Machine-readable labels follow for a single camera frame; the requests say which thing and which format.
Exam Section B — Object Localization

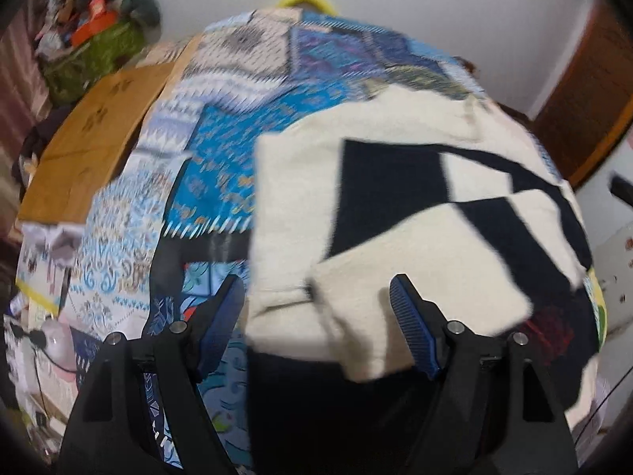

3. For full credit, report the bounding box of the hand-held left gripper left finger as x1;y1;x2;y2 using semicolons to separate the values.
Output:
58;274;246;475

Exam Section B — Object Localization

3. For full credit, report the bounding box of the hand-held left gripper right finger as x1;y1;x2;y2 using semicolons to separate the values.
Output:
373;274;580;475

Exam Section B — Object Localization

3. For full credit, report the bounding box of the cream and black patterned garment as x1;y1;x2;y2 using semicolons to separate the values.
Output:
245;84;595;411

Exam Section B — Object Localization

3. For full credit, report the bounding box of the pink round lamp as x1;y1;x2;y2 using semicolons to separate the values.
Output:
38;319;79;374

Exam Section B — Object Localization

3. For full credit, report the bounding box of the blue patchwork blanket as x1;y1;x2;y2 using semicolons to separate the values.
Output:
15;8;608;471

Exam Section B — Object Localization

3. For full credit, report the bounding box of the brown cardboard sheet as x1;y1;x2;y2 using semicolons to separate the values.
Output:
19;36;203;223

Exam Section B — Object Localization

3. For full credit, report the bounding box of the brown wooden door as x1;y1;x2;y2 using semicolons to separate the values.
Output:
532;0;633;187

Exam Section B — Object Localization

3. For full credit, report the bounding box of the green bag of clutter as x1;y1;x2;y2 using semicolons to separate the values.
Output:
34;0;163;106

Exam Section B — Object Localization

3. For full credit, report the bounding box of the yellow rounded object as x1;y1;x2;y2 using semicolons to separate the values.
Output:
275;0;337;13

